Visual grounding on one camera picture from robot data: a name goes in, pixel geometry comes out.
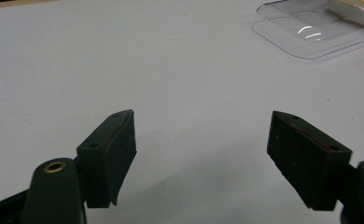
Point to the white plastic container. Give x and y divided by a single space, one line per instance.
354 11

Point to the clear plastic container lid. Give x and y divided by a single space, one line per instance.
307 34

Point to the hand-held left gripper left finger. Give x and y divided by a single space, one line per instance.
105 161

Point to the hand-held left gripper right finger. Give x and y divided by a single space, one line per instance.
307 161

